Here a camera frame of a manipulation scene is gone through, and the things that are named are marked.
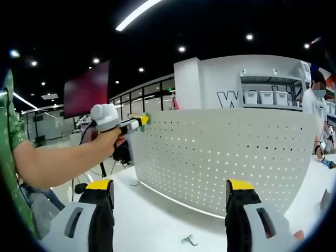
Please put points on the blue jeans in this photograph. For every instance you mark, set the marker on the blue jeans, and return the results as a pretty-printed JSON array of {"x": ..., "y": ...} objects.
[{"x": 44, "y": 194}]

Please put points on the ceiling air conditioner vent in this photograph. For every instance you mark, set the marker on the ceiling air conditioner vent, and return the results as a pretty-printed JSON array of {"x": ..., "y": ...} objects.
[{"x": 49, "y": 96}]

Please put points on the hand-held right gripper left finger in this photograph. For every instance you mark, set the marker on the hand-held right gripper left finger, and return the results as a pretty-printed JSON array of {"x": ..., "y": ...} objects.
[{"x": 76, "y": 225}]

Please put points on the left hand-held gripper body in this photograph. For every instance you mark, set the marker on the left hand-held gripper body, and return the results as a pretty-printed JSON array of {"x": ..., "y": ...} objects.
[{"x": 106, "y": 116}]

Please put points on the person's right hand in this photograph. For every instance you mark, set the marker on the person's right hand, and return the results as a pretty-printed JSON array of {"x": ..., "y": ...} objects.
[{"x": 299, "y": 235}]

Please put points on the white storage bin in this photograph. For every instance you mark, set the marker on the white storage bin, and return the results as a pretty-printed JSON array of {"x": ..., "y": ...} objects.
[
  {"x": 282, "y": 99},
  {"x": 251, "y": 98},
  {"x": 267, "y": 98}
]

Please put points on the black office chair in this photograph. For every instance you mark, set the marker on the black office chair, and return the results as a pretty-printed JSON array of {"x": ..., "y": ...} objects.
[{"x": 123, "y": 155}]

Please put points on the person's left hand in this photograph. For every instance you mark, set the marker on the person's left hand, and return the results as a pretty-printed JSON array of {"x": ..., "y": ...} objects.
[{"x": 111, "y": 141}]

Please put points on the grey mesh chair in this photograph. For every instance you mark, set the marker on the grey mesh chair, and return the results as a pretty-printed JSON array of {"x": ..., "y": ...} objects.
[{"x": 44, "y": 220}]

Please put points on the group of round ceiling downlights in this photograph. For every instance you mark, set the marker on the group of round ceiling downlights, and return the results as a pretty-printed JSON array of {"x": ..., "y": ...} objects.
[{"x": 249, "y": 37}]

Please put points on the white perforated mounting plate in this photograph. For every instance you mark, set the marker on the white perforated mounting plate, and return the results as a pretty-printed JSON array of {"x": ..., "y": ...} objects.
[{"x": 223, "y": 157}]

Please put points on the dark red hanging panel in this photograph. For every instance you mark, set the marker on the dark red hanging panel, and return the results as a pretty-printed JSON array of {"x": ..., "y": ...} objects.
[{"x": 86, "y": 89}]

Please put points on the green floral shirt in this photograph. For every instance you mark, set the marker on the green floral shirt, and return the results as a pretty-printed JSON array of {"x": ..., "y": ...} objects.
[{"x": 13, "y": 144}]

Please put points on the black rounded floor object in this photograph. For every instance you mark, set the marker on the black rounded floor object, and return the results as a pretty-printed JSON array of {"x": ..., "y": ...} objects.
[{"x": 81, "y": 188}]

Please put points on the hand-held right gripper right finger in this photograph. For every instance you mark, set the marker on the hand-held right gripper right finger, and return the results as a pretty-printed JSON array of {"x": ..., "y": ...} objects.
[{"x": 260, "y": 225}]

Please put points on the metal storage shelf rack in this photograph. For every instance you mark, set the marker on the metal storage shelf rack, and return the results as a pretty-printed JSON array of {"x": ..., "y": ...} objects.
[{"x": 270, "y": 78}]

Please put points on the long linear ceiling light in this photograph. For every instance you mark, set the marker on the long linear ceiling light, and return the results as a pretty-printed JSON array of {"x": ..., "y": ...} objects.
[{"x": 136, "y": 14}]

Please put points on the small blue item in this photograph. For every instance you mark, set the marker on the small blue item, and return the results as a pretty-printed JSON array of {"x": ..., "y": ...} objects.
[{"x": 328, "y": 163}]

